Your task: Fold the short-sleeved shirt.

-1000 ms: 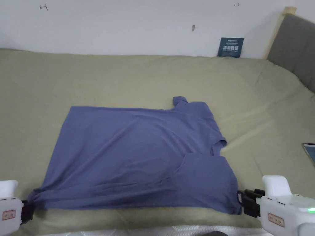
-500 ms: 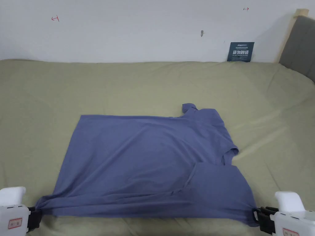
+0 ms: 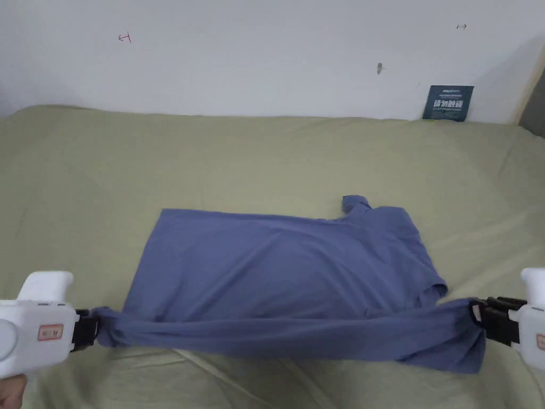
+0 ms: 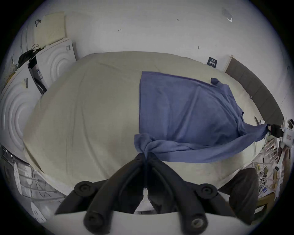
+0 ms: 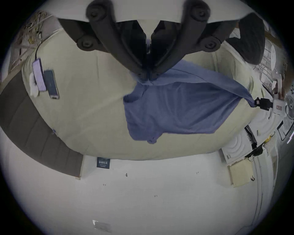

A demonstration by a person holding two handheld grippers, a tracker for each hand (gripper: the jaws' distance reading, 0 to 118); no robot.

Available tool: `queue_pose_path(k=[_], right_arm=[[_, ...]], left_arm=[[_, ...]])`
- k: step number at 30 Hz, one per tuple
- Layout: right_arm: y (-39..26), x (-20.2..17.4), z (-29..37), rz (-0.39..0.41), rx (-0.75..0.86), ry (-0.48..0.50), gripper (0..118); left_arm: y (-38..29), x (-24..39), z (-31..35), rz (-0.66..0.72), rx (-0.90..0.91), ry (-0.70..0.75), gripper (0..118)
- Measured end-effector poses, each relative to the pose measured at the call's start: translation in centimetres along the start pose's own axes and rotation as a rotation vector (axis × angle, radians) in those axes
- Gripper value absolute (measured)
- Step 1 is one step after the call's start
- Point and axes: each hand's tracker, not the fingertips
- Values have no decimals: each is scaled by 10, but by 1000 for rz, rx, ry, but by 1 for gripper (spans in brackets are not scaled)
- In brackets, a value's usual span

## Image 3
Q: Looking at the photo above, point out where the blue shirt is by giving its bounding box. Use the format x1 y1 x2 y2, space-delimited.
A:
90 194 487 375

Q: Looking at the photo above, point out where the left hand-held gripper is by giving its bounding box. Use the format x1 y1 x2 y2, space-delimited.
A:
0 271 103 379

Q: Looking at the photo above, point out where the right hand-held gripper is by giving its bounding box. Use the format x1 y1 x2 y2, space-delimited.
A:
468 267 545 363

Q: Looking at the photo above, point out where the bed with pale green sheet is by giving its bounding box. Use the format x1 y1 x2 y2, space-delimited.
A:
0 104 545 409

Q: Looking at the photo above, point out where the person's left hand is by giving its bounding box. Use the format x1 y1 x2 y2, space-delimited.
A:
0 374 31 409

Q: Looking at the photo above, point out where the dark teal card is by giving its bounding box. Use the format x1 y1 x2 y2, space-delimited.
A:
422 85 475 122

